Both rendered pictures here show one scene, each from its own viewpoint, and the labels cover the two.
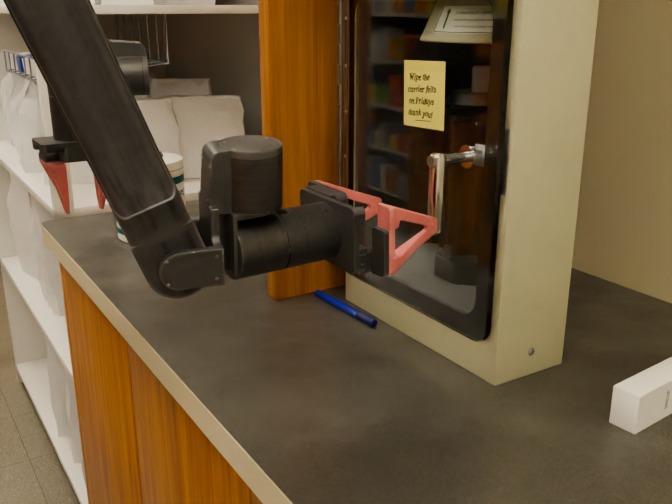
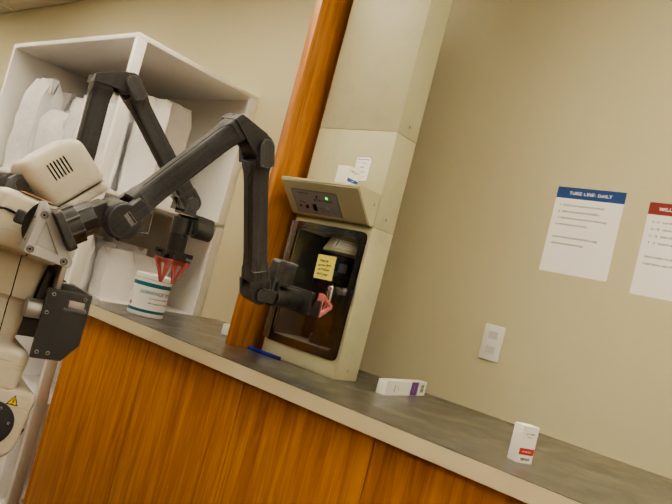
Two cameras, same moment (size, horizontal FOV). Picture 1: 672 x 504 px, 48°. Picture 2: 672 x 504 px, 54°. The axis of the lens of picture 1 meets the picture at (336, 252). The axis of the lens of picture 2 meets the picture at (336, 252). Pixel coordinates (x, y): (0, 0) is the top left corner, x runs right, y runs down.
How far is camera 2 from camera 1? 1.19 m
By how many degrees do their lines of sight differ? 28
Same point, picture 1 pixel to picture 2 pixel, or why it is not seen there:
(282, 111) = not seen: hidden behind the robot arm
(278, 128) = not seen: hidden behind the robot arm
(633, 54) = (389, 278)
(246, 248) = (280, 294)
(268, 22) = not seen: hidden behind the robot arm
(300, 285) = (241, 342)
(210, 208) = (274, 278)
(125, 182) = (257, 261)
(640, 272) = (380, 370)
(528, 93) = (365, 273)
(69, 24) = (263, 212)
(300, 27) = (271, 232)
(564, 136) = (372, 291)
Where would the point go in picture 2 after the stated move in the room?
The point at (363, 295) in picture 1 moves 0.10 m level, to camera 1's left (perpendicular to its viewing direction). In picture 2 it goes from (272, 349) to (243, 342)
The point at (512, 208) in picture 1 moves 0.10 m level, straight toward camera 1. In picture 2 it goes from (353, 311) to (357, 313)
